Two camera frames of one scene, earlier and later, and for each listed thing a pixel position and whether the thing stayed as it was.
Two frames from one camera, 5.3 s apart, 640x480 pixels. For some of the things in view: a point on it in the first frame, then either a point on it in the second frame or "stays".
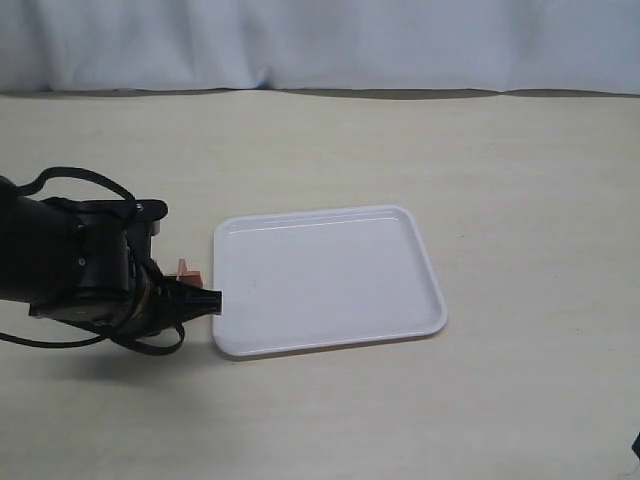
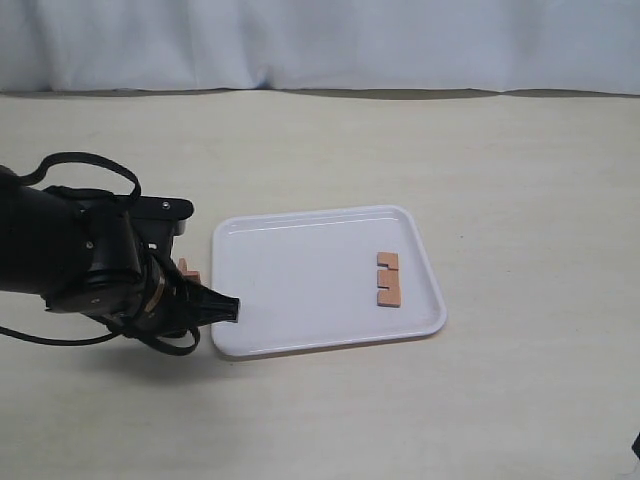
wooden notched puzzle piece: [184, 275] to [388, 278]
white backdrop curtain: [389, 48] stays
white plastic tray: [320, 280] stays
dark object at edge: [636, 446] stays
